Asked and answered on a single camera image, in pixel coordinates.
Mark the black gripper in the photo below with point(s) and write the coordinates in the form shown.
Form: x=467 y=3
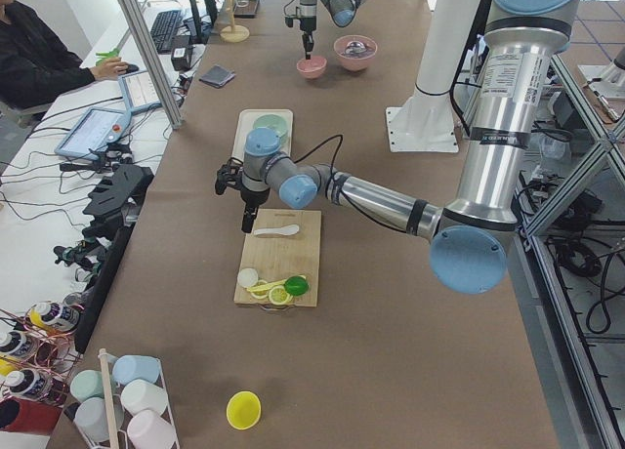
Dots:
x=307 y=26
x=253 y=197

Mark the small pink bowl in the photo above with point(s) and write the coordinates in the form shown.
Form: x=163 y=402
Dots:
x=312 y=68

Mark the white ceramic spoon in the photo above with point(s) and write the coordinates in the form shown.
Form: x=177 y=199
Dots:
x=286 y=230

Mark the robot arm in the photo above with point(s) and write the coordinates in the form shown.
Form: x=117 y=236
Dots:
x=470 y=235
x=342 y=12

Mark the large pink ice bowl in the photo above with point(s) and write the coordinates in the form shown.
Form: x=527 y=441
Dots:
x=354 y=64

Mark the yellow plastic spoon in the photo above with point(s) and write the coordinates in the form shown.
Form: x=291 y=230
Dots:
x=267 y=286

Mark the top green bowl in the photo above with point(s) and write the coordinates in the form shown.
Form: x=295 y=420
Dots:
x=274 y=122

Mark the metal ice scoop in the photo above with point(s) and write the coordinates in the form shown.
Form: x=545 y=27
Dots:
x=356 y=49

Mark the bamboo cutting board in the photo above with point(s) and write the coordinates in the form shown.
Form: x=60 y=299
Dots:
x=279 y=257

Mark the wooden mug tree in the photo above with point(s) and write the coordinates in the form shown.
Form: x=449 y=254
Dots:
x=233 y=32

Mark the green lime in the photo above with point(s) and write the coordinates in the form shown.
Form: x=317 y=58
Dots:
x=297 y=285

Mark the lemon slice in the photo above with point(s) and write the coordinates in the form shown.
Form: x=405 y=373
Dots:
x=278 y=296

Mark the cream serving tray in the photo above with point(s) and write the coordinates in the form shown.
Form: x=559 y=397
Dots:
x=246 y=123

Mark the grey folded cloth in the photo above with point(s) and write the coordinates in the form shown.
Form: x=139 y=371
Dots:
x=217 y=76

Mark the black keyboard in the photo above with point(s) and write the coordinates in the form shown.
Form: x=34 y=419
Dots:
x=164 y=29

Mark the teach pendant tablet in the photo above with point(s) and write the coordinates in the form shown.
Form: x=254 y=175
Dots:
x=94 y=132
x=138 y=92

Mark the yellow plastic cup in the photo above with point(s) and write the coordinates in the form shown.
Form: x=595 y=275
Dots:
x=244 y=410

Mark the cup rack with cups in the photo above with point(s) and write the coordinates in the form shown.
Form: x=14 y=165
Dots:
x=126 y=404

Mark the person in black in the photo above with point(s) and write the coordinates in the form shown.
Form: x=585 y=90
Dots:
x=36 y=66

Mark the aluminium frame post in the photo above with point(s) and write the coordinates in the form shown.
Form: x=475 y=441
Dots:
x=137 y=26

